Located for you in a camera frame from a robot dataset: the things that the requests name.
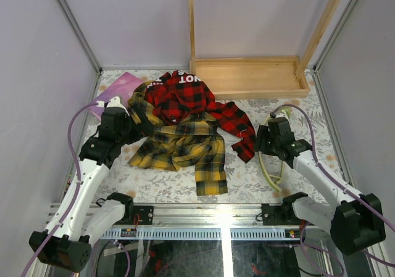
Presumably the green clothes hanger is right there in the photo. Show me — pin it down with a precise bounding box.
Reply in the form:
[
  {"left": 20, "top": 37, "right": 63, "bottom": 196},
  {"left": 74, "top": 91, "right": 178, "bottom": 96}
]
[{"left": 262, "top": 104, "right": 291, "bottom": 193}]

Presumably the cream clothes hanger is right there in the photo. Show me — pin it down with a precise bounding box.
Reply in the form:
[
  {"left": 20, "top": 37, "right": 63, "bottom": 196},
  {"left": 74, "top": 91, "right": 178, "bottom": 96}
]
[{"left": 259, "top": 110, "right": 285, "bottom": 186}]

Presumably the red black plaid shirt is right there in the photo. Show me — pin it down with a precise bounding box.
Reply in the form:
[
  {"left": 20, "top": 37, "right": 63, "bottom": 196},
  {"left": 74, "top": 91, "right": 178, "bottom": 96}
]
[{"left": 144, "top": 70, "right": 256, "bottom": 163}]

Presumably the yellow plaid shirt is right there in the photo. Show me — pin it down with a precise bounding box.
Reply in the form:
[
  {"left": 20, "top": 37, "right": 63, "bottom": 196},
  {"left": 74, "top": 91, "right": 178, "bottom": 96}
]
[{"left": 128, "top": 81, "right": 228, "bottom": 196}]

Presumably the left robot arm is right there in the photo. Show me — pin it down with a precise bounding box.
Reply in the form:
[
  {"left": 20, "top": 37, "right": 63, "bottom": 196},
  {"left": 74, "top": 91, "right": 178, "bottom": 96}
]
[{"left": 29, "top": 105, "right": 153, "bottom": 273}]

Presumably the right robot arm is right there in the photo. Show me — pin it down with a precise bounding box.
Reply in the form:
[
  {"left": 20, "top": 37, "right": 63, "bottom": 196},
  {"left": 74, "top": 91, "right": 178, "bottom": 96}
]
[{"left": 254, "top": 117, "right": 386, "bottom": 255}]

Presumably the purple folded cloth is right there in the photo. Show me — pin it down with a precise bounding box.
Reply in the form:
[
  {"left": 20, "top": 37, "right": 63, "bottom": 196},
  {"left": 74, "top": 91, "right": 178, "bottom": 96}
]
[{"left": 93, "top": 72, "right": 143, "bottom": 106}]

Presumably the wooden clothes rack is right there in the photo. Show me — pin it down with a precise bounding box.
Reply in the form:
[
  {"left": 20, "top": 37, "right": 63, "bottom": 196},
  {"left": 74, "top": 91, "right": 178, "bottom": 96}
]
[{"left": 188, "top": 0, "right": 341, "bottom": 100}]

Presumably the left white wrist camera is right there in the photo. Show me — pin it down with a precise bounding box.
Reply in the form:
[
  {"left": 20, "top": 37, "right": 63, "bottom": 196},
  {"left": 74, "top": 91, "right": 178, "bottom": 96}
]
[{"left": 96, "top": 96, "right": 129, "bottom": 115}]

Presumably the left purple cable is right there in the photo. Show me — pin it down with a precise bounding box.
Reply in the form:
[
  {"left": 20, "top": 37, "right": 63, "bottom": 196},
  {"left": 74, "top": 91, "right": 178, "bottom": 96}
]
[{"left": 20, "top": 101, "right": 104, "bottom": 277}]

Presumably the aluminium mounting rail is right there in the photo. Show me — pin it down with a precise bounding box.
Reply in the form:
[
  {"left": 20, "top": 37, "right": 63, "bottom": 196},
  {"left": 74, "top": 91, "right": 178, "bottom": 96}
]
[{"left": 46, "top": 201, "right": 377, "bottom": 241}]

